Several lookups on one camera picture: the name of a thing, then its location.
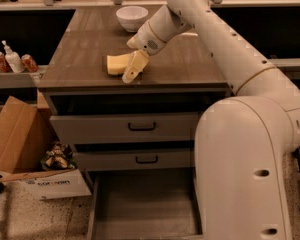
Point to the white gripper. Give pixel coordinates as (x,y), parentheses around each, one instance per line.
(146,39)

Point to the yellow sponge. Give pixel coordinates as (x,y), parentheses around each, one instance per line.
(116,65)

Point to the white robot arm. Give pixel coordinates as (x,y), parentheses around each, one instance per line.
(240,141)

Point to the top grey drawer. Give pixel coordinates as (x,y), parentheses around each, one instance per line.
(131,128)

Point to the grey drawer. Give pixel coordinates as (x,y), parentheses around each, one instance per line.
(134,159)
(155,204)
(131,128)

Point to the grey drawer cabinet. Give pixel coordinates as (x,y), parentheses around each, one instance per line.
(181,79)

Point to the middle grey drawer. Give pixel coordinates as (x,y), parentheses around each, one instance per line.
(134,159)

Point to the bottom grey drawer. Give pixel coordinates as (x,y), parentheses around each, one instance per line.
(155,204)

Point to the white ceramic bowl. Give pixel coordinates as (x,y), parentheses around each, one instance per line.
(131,18)

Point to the right red soda can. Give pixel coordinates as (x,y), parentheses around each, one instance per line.
(29,63)

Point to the red soda can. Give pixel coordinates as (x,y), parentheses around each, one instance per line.
(4,66)
(29,63)

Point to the white pump bottle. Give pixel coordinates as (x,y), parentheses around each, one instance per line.
(13,59)

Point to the crumpled snack bag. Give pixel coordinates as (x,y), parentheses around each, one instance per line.
(58,157)

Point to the left red soda can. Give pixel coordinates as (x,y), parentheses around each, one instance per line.
(4,66)

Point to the brown cardboard box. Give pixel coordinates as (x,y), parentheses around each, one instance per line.
(25,138)

